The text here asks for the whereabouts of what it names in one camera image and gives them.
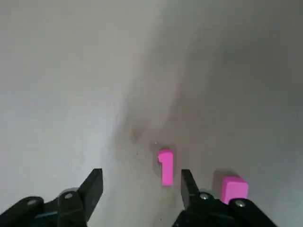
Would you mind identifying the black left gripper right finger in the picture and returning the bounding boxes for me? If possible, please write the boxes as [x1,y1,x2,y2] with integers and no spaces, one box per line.
[174,169,281,227]

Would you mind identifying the pink number one piece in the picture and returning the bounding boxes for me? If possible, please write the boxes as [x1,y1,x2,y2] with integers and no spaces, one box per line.
[158,148,175,186]

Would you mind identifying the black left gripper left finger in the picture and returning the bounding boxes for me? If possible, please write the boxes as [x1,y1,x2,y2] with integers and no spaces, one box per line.
[0,168,104,227]

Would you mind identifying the pink rectangle block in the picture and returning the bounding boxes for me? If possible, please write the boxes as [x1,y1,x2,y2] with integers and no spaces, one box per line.
[220,175,249,206]

